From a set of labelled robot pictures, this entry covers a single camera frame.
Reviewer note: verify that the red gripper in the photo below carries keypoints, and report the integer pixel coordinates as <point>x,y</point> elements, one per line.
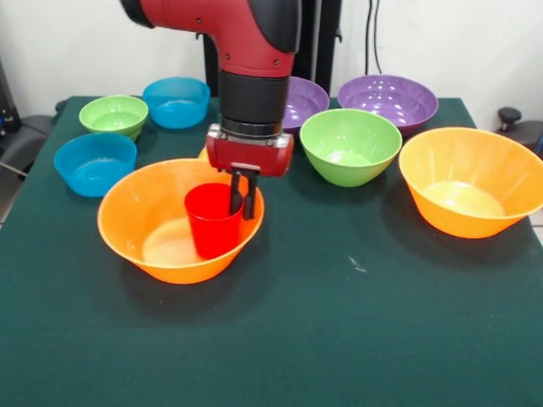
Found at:
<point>250,154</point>

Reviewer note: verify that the red plastic cup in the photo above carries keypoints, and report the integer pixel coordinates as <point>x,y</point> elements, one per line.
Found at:
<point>214,237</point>

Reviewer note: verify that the orange plastic cup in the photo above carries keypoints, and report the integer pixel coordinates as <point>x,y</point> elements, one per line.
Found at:
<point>203,154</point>

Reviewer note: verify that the large orange plastic bowl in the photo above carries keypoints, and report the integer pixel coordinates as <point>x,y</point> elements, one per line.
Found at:
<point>471,165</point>
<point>144,203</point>

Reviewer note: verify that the small blue plastic bowl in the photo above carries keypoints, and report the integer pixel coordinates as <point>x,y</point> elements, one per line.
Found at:
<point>95,165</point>
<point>176,102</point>

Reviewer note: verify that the medium green plastic bowl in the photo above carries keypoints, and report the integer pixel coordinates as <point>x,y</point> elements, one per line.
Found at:
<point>350,140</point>

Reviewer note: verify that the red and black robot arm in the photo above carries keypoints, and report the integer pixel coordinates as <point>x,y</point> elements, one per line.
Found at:
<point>254,42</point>

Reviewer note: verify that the purple plastic bowl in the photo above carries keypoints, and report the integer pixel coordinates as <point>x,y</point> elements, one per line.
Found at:
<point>388,102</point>
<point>305,102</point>

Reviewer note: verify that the dark green tablecloth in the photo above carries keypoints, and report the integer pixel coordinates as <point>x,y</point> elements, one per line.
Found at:
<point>271,339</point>

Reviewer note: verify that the small green plastic bowl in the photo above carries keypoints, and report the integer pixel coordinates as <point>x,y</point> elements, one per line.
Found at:
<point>112,114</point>

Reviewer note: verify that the black device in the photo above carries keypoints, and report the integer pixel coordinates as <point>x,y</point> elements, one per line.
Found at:
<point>8,106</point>

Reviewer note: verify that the black round knob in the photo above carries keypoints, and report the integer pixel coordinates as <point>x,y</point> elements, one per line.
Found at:
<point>509,115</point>

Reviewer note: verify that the dark brown rounded base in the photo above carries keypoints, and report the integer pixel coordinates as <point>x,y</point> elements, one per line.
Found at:
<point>528,133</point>

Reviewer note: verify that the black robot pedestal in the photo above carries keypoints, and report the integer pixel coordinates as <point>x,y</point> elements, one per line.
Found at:
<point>320,38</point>

